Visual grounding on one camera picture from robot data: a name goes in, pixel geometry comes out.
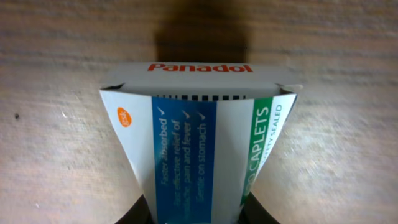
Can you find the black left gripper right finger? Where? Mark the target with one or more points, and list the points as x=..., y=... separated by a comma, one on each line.
x=254, y=213

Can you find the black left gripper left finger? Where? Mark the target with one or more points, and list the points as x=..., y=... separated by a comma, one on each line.
x=139, y=213

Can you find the white Panadol box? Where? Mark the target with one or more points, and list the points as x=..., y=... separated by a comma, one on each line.
x=197, y=134

